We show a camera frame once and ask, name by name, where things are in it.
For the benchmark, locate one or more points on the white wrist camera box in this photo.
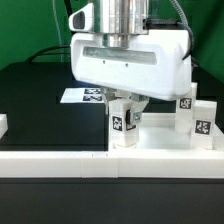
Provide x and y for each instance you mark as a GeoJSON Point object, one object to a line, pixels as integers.
{"type": "Point", "coordinates": [83, 19]}

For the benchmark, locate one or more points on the white fence obstacle frame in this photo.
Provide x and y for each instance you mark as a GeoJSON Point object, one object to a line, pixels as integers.
{"type": "Point", "coordinates": [153, 164]}

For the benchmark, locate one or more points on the white square table top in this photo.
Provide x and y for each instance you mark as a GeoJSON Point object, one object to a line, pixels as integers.
{"type": "Point", "coordinates": [157, 131]}

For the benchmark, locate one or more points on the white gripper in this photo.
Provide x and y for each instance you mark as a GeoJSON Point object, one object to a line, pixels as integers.
{"type": "Point", "coordinates": [154, 65]}

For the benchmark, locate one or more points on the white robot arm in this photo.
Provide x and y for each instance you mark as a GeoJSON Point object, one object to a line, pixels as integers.
{"type": "Point", "coordinates": [118, 46]}

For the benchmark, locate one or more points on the white marker sheet with tags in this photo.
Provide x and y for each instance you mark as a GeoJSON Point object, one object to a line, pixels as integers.
{"type": "Point", "coordinates": [81, 95]}

